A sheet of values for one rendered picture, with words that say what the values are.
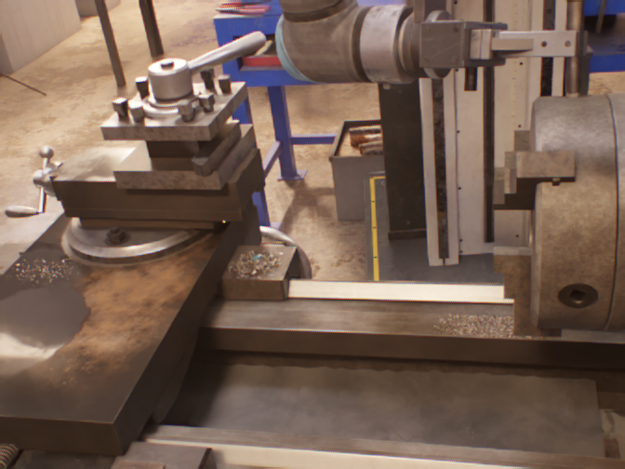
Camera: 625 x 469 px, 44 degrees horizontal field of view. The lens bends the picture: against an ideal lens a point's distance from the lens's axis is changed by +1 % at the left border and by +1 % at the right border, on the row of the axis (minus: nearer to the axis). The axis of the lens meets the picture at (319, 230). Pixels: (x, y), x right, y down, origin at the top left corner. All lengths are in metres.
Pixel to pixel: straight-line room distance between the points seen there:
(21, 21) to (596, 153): 5.44
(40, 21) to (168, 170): 5.09
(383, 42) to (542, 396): 0.56
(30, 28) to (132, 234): 4.90
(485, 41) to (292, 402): 0.62
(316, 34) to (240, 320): 0.47
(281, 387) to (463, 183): 1.05
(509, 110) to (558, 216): 1.29
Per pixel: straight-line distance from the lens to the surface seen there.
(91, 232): 1.27
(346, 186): 2.99
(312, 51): 0.94
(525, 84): 2.01
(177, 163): 1.15
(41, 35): 6.17
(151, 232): 1.22
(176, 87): 1.14
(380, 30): 0.90
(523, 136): 0.96
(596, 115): 0.80
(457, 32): 0.83
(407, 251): 2.24
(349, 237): 2.95
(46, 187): 1.33
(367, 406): 1.16
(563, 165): 0.75
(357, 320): 1.14
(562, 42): 0.84
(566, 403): 1.16
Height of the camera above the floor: 1.53
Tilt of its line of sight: 30 degrees down
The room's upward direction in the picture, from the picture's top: 8 degrees counter-clockwise
